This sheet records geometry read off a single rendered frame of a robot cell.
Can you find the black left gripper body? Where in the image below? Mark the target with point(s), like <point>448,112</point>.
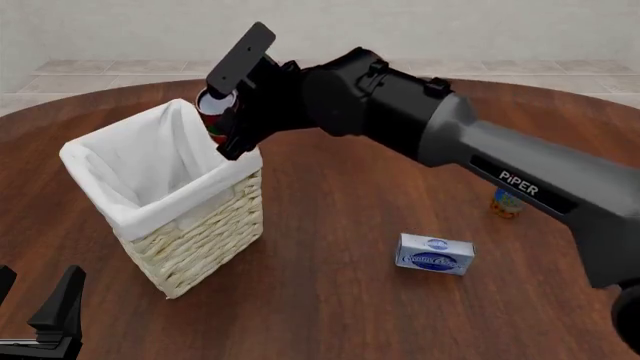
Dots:
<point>47,348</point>

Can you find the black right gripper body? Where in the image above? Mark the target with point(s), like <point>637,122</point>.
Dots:
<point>265,108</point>

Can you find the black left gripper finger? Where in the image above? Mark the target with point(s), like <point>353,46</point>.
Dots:
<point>60,303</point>
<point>6,279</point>

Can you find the red tomato sauce can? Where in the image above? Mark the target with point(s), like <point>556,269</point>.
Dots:
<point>211,125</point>

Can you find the grey and black right robot arm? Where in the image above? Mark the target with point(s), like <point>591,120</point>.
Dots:
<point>500,150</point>

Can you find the wicker basket with white liner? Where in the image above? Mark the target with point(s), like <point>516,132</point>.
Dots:
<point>165,187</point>

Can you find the flat dark plate on stalk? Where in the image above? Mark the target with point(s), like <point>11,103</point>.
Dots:
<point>242,60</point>

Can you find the blue-white cream cheese box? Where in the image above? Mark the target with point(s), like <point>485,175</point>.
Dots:
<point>434,255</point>

